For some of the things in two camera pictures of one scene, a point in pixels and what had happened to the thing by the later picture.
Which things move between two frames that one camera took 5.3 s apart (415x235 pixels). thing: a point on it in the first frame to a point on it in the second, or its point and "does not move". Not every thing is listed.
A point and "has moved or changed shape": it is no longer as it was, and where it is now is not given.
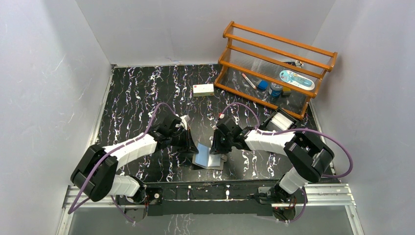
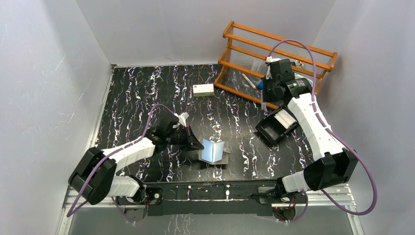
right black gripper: [216, 147] to [265, 97]
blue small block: [263, 85] does not move
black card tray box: [280, 120] does not move
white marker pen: [250, 82] does not move
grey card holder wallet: [209, 161] has moved or changed shape
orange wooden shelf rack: [280, 72] does not move
